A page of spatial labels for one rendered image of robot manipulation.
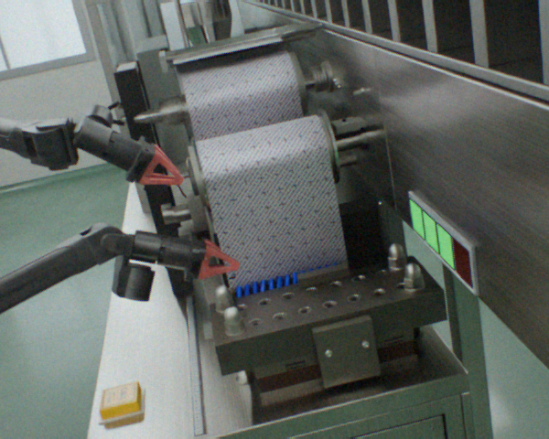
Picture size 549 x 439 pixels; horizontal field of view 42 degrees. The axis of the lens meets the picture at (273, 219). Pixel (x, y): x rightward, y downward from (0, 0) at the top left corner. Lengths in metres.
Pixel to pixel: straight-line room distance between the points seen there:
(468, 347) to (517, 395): 1.03
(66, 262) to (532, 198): 0.82
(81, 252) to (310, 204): 0.42
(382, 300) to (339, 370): 0.14
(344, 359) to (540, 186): 0.60
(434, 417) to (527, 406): 1.41
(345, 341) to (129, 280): 0.41
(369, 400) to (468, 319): 0.52
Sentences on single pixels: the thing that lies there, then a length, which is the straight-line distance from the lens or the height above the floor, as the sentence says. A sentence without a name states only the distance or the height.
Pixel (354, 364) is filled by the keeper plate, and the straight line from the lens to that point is 1.24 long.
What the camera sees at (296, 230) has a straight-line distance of 1.35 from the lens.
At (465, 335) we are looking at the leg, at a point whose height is 0.72.
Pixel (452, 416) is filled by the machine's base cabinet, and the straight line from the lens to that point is 1.31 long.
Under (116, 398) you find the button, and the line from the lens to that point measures 1.36.
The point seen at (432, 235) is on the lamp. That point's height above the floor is 1.18.
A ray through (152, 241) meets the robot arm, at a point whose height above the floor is 1.17.
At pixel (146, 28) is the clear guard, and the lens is 2.29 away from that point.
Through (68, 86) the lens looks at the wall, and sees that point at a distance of 6.95.
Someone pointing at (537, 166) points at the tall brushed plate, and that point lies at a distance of 0.73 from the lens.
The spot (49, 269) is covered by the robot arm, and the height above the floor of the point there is 1.18.
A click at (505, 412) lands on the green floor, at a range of 2.67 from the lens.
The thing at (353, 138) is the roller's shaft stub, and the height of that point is 1.26.
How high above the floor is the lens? 1.61
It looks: 20 degrees down
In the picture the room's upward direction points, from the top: 12 degrees counter-clockwise
